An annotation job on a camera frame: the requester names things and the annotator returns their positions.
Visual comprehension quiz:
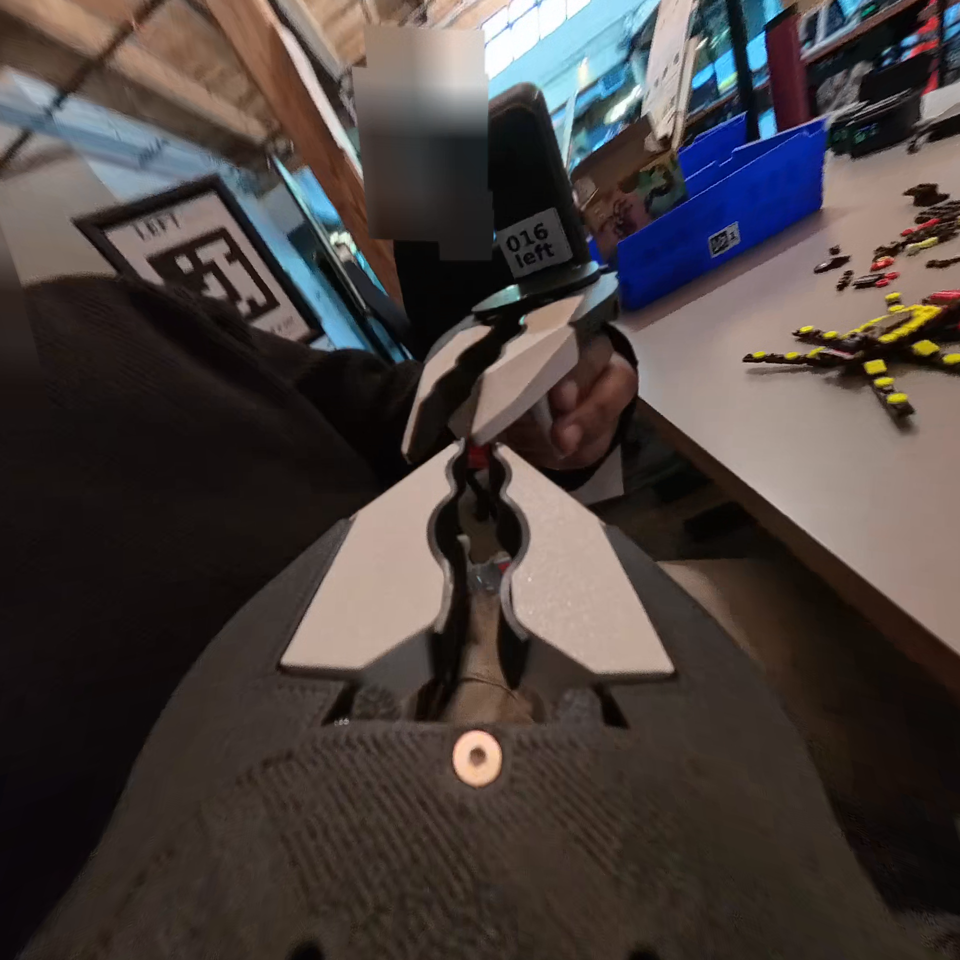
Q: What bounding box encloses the red black lego assembly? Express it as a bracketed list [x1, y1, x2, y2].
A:
[453, 444, 516, 597]

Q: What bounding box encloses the dark red water bottle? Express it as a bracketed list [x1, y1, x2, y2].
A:
[763, 6, 813, 135]

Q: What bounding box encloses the black yellow lego spider model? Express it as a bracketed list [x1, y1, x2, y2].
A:
[742, 288, 960, 423]

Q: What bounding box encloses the printed cardboard box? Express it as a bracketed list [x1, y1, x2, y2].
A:
[572, 142, 689, 243]

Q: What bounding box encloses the black equipment case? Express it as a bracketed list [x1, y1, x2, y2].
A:
[828, 75, 960, 159]

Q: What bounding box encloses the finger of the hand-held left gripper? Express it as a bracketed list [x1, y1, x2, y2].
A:
[466, 287, 621, 453]
[401, 309, 528, 466]

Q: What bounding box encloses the person's left hand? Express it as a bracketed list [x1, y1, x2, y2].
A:
[547, 351, 640, 471]

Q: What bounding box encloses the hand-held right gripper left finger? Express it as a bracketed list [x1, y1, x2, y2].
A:
[279, 441, 470, 674]

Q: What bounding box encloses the pile of loose lego pieces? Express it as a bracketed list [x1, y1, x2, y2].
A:
[813, 182, 960, 292]

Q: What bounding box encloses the blue plastic bin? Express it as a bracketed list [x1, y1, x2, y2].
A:
[615, 112, 830, 312]

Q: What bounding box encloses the person's black sweater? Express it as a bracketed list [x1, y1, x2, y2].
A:
[0, 273, 451, 946]

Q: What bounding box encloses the black pole round top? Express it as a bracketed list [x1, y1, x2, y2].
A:
[722, 0, 763, 144]

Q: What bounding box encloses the person's left forearm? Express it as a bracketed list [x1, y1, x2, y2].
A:
[296, 330, 432, 481]

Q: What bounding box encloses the black framed marker sign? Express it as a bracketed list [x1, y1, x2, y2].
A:
[72, 174, 325, 346]

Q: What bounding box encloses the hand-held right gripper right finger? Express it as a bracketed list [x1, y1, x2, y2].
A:
[489, 442, 677, 682]

